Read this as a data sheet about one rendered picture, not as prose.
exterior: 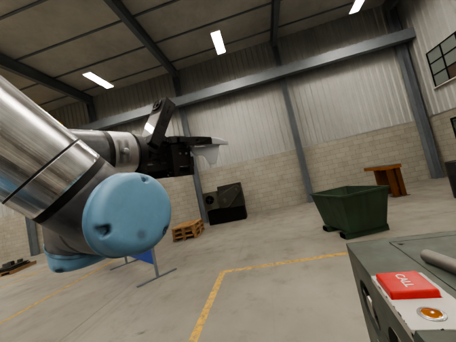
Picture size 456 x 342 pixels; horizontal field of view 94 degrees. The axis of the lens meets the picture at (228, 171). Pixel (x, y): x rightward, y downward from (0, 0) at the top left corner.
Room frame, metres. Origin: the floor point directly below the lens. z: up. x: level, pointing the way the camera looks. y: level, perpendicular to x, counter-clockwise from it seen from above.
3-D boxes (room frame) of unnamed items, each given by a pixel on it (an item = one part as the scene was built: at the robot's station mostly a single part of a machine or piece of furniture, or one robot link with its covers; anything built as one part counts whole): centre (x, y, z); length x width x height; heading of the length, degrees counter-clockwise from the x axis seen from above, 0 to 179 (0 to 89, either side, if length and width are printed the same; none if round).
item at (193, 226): (7.75, 1.82, 0.22); 1.25 x 0.86 x 0.44; 174
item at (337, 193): (4.52, -2.30, 0.43); 1.34 x 0.94 x 0.85; 3
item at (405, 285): (0.34, -0.23, 1.26); 0.06 x 0.06 x 0.02; 74
